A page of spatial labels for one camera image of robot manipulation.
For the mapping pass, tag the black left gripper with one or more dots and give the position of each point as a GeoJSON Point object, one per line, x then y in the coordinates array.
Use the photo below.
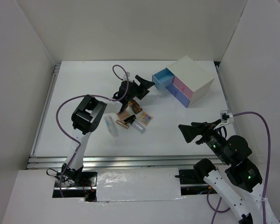
{"type": "Point", "coordinates": [142, 91]}

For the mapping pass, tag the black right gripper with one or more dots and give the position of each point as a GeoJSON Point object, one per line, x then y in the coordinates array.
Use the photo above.
{"type": "Point", "coordinates": [203, 128]}

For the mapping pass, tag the light blue drawer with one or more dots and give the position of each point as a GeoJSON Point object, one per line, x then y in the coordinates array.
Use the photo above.
{"type": "Point", "coordinates": [162, 78]}

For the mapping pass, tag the rose gold lipstick tube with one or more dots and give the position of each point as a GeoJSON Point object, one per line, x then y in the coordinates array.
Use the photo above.
{"type": "Point", "coordinates": [122, 124]}

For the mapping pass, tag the black gold lipstick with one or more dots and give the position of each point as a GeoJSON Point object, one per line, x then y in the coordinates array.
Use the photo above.
{"type": "Point", "coordinates": [129, 119]}

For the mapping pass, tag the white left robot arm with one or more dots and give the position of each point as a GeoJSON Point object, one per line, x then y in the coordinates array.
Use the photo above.
{"type": "Point", "coordinates": [86, 118]}

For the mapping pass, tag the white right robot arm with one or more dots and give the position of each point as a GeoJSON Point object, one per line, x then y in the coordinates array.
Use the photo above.
{"type": "Point", "coordinates": [244, 191]}

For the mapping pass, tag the long brown eyeshadow palette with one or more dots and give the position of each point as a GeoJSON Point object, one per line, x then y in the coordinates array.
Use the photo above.
{"type": "Point", "coordinates": [135, 107]}

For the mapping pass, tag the colourful glitter eyeshadow palette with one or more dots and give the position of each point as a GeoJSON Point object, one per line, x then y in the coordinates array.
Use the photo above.
{"type": "Point", "coordinates": [145, 118]}

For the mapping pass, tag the pink four-pan eyeshadow palette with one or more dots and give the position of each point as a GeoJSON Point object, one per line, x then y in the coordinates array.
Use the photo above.
{"type": "Point", "coordinates": [123, 115]}

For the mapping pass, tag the purple-blue drawer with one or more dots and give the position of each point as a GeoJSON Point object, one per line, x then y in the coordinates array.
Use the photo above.
{"type": "Point", "coordinates": [178, 95]}

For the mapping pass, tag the pink drawer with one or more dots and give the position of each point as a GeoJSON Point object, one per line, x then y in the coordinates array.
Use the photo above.
{"type": "Point", "coordinates": [182, 87]}

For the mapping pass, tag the small bottle black cap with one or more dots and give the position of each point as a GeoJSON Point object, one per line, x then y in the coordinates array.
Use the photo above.
{"type": "Point", "coordinates": [138, 126]}

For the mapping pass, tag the white drawer cabinet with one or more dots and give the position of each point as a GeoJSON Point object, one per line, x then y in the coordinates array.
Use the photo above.
{"type": "Point", "coordinates": [194, 76]}

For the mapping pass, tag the clear plastic bottle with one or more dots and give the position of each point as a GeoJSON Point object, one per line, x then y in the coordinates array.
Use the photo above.
{"type": "Point", "coordinates": [111, 126]}

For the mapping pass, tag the white front cover board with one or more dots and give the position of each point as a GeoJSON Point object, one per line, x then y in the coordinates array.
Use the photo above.
{"type": "Point", "coordinates": [142, 184]}

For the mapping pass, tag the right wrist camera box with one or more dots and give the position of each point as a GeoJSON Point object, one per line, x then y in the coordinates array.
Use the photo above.
{"type": "Point", "coordinates": [226, 117]}

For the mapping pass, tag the aluminium frame rail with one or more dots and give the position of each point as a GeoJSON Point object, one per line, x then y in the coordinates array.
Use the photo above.
{"type": "Point", "coordinates": [162, 143]}

